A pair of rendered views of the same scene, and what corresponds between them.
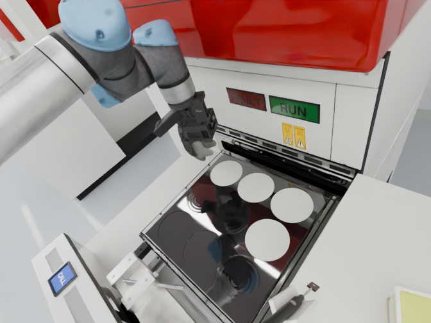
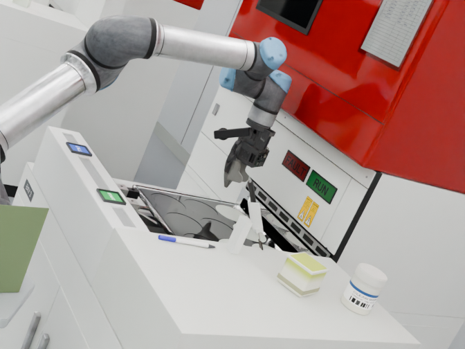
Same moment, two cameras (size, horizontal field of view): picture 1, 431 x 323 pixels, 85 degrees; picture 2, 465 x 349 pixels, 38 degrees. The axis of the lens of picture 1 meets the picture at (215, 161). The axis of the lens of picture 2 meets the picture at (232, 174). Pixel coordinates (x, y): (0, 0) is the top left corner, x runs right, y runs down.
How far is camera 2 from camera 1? 136 cm
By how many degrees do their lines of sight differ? 27
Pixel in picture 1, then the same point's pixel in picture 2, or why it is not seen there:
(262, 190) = (253, 237)
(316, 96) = (338, 182)
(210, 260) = (187, 228)
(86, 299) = (97, 167)
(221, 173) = (227, 211)
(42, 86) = (236, 53)
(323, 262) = (271, 254)
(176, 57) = (279, 98)
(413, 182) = not seen: outside the picture
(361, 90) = (360, 187)
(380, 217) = not seen: hidden behind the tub
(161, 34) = (284, 81)
